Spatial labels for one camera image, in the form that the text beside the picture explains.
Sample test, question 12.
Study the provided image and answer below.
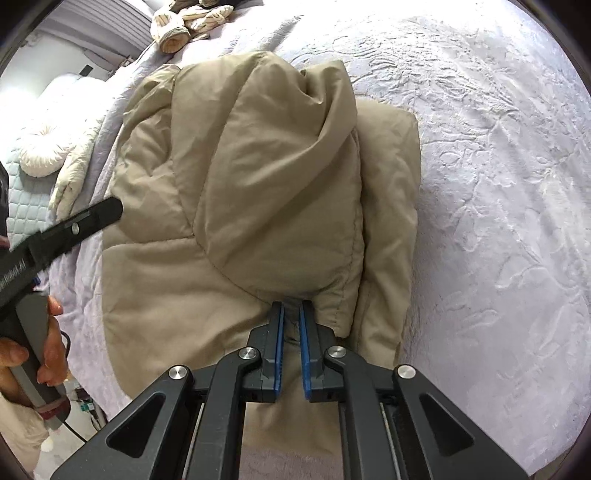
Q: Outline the tan puffer jacket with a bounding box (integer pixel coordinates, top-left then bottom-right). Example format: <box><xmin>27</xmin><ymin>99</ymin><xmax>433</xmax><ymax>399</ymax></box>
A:
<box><xmin>102</xmin><ymin>52</ymin><xmax>421</xmax><ymax>456</ymax></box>

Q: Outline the white sleeve forearm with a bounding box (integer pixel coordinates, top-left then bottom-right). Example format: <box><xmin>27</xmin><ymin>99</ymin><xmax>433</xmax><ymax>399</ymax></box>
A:
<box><xmin>0</xmin><ymin>395</ymin><xmax>49</xmax><ymax>474</ymax></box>

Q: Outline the striped beige clothes pile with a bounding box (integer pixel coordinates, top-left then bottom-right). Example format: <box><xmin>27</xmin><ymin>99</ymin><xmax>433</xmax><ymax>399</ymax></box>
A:
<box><xmin>150</xmin><ymin>1</ymin><xmax>235</xmax><ymax>54</ymax></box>

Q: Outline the person left hand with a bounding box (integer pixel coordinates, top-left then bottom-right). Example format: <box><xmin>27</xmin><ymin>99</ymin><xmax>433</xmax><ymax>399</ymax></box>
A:
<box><xmin>0</xmin><ymin>234</ymin><xmax>70</xmax><ymax>402</ymax></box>

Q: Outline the lavender quilted bedspread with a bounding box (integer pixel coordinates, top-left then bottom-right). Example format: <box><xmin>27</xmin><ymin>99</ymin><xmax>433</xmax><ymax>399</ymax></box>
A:
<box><xmin>45</xmin><ymin>0</ymin><xmax>591</xmax><ymax>480</ymax></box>

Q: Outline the round cream pillow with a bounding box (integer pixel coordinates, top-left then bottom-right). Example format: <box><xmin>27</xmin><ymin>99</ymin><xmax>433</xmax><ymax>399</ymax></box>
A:
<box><xmin>18</xmin><ymin>74</ymin><xmax>107</xmax><ymax>178</ymax></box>

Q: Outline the grey striped curtain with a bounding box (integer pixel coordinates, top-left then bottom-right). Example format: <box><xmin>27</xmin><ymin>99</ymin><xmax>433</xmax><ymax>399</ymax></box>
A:
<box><xmin>38</xmin><ymin>0</ymin><xmax>153</xmax><ymax>65</ymax></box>

